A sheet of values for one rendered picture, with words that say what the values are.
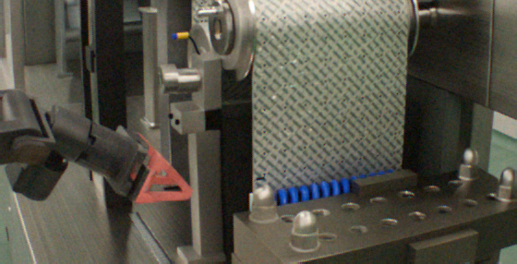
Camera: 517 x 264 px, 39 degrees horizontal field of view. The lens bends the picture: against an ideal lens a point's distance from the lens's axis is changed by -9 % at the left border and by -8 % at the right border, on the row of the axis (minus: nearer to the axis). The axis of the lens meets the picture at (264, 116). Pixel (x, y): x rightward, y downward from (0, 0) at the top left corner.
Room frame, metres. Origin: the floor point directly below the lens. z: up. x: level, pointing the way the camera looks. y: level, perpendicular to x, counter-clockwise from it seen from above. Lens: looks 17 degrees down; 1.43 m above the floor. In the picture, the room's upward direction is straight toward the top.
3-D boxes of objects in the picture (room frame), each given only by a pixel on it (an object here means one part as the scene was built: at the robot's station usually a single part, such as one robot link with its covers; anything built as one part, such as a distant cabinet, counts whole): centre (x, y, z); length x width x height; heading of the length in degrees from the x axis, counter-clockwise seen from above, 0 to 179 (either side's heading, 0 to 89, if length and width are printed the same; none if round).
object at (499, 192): (0.94, -0.34, 1.05); 0.04 x 0.04 x 0.04
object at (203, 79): (1.04, 0.10, 1.05); 0.06 x 0.05 x 0.31; 114
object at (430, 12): (1.14, -0.22, 1.25); 0.07 x 0.04 x 0.04; 114
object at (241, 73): (1.02, 0.04, 1.25); 0.15 x 0.01 x 0.15; 24
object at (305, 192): (0.99, -0.10, 1.03); 0.21 x 0.04 x 0.03; 114
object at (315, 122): (1.02, -0.09, 1.11); 0.23 x 0.01 x 0.18; 114
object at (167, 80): (1.02, 0.13, 1.18); 0.04 x 0.02 x 0.04; 24
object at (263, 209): (0.90, 0.00, 1.05); 0.04 x 0.04 x 0.04
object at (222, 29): (1.02, 0.05, 1.25); 0.07 x 0.02 x 0.07; 24
